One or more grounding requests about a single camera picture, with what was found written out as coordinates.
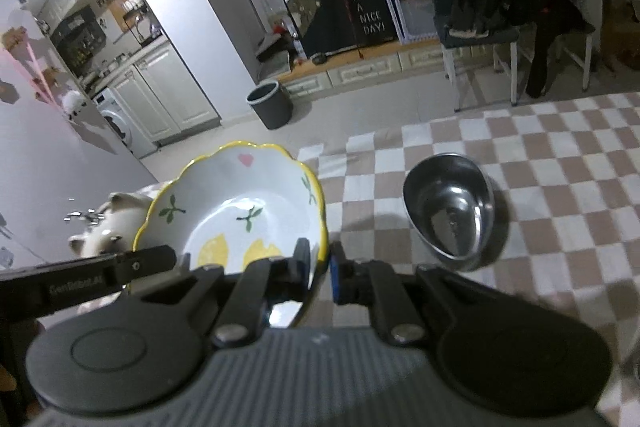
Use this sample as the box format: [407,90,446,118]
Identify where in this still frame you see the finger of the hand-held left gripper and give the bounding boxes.
[112,245,179,292]

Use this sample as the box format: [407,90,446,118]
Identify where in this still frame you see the white washing machine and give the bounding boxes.
[92,87,159,160]

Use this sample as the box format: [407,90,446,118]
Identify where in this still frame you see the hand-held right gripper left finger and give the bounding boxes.
[125,237,312,350]

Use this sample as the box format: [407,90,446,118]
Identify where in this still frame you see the grey flat box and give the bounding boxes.
[254,34,292,76]

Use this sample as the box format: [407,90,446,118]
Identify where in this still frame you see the dark grey chair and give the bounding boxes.
[420,0,599,112]

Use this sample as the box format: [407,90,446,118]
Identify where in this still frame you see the black oven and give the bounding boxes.
[50,4,109,76]

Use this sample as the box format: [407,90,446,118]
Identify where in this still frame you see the dark clothes pile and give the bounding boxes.
[446,0,519,40]

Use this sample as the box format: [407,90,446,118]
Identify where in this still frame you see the black chalkboard sign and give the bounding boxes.
[340,0,401,48]

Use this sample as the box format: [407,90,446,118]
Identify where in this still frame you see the yellow-rimmed lemon print bowl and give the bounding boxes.
[131,142,331,329]

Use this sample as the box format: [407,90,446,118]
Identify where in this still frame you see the small steel bowl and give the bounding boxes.
[402,153,496,272]

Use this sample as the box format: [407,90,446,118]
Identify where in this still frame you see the black bear print cloth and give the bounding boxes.
[282,0,351,58]

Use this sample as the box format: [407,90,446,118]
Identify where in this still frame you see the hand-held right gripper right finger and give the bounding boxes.
[328,243,506,348]

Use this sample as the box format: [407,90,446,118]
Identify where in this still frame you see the white kitchen cabinets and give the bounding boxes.
[106,41,222,148]

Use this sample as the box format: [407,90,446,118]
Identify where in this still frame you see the white cat-shaped ceramic jar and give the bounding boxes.
[66,192,157,270]

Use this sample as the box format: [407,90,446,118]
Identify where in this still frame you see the dark grey trash bin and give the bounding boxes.
[246,80,295,130]

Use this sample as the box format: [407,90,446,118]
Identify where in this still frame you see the brown white checkered tablecloth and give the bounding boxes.
[297,92,640,427]

